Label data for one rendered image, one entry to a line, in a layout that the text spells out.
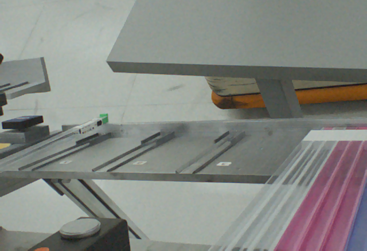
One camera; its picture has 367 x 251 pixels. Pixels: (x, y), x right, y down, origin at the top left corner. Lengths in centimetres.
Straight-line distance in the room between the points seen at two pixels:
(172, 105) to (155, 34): 70
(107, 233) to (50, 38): 209
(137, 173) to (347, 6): 58
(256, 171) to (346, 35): 48
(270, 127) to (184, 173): 20
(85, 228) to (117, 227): 2
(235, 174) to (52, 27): 192
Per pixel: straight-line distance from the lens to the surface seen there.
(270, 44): 104
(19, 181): 84
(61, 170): 69
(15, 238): 48
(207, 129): 79
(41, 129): 87
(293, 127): 75
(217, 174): 59
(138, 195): 169
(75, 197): 103
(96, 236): 32
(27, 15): 260
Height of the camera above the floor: 134
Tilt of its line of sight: 48 degrees down
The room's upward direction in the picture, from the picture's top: 32 degrees counter-clockwise
